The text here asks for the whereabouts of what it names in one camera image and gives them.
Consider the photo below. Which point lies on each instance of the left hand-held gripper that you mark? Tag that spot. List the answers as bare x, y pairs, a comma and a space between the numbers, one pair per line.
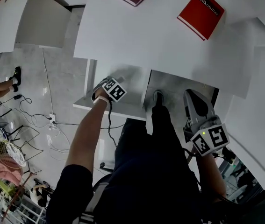
114, 90

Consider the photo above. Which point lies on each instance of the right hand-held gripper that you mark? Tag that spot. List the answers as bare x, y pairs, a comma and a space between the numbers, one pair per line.
210, 139

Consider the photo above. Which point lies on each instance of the white drawer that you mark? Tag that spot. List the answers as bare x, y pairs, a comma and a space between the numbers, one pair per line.
127, 112

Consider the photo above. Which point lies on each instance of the person's right forearm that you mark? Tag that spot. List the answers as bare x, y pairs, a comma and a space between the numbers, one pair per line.
210, 174

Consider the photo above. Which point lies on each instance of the person's left forearm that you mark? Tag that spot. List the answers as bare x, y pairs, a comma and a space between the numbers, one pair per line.
85, 136

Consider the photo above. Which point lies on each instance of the person's right trouser leg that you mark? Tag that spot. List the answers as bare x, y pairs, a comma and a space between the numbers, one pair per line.
161, 125

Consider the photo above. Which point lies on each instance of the person's right shoe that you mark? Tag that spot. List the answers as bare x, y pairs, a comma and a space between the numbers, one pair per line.
158, 97

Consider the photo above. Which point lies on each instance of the white power strip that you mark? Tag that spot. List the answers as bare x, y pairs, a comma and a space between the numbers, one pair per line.
52, 118

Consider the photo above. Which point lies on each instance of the person's navy shirt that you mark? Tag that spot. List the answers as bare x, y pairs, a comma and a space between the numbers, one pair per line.
141, 183

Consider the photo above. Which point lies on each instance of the bright red book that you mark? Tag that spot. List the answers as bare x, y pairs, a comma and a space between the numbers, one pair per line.
201, 14

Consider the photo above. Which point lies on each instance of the black power adapter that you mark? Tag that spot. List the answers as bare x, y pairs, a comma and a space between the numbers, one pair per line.
18, 97

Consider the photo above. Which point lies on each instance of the white hutch shelf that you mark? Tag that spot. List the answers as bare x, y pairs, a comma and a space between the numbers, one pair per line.
263, 29

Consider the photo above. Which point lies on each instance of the black rectangular panel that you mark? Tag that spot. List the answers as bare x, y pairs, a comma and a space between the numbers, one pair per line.
263, 195

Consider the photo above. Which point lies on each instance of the white side desk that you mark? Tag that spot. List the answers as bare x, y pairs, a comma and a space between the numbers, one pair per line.
3, 24

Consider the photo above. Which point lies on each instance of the wooden coat rack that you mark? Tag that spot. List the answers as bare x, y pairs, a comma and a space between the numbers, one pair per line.
21, 187

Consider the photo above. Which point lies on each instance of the pink padded chair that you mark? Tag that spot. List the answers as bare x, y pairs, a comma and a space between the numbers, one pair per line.
6, 171

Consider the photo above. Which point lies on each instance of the green stool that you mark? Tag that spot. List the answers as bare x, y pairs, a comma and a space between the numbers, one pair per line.
5, 186

